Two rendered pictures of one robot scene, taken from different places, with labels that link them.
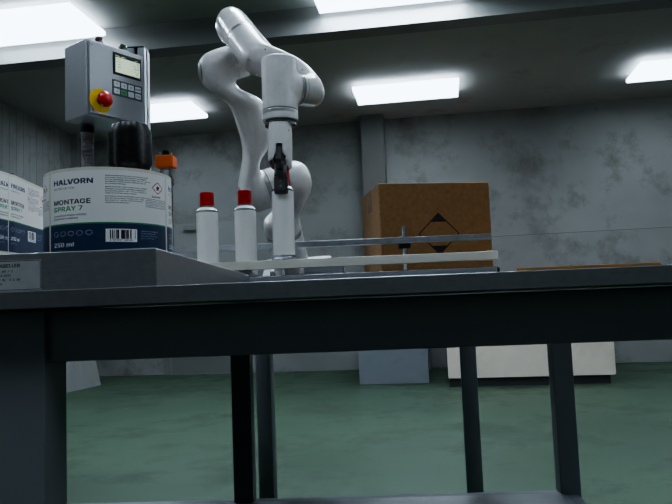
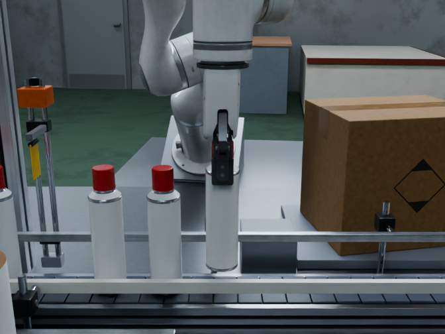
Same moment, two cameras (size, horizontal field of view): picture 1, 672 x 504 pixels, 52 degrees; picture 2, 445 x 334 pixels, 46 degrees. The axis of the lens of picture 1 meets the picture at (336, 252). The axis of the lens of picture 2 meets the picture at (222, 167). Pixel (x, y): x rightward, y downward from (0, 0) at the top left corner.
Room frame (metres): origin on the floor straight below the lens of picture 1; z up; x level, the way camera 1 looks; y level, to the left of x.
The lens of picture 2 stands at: (0.86, 0.15, 1.32)
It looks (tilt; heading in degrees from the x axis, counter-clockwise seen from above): 17 degrees down; 358
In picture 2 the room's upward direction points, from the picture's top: straight up
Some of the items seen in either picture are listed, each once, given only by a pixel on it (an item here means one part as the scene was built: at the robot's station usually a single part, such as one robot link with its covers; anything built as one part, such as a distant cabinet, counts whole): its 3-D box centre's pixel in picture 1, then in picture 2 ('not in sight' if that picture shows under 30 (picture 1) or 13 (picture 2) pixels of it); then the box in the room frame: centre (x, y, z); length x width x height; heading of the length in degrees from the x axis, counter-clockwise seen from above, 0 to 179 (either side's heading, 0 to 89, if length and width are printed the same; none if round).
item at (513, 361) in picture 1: (519, 341); (363, 79); (7.82, -2.00, 0.37); 2.03 x 1.61 x 0.75; 171
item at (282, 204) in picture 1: (283, 214); (222, 205); (1.62, 0.12, 1.02); 0.05 x 0.05 x 0.20
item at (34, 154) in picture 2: not in sight; (35, 158); (1.64, 0.41, 1.09); 0.03 x 0.01 x 0.06; 178
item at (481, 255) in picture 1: (260, 265); (187, 286); (1.58, 0.17, 0.90); 1.07 x 0.01 x 0.02; 88
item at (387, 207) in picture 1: (424, 238); (387, 168); (1.92, -0.25, 0.99); 0.30 x 0.24 x 0.27; 99
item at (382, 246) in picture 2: (406, 259); (387, 250); (1.68, -0.17, 0.91); 0.07 x 0.03 x 0.17; 178
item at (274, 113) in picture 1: (280, 118); (222, 52); (1.62, 0.12, 1.26); 0.09 x 0.08 x 0.03; 178
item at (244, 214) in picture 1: (245, 234); (164, 230); (1.62, 0.21, 0.98); 0.05 x 0.05 x 0.20
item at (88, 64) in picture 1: (106, 87); not in sight; (1.72, 0.57, 1.38); 0.17 x 0.10 x 0.19; 143
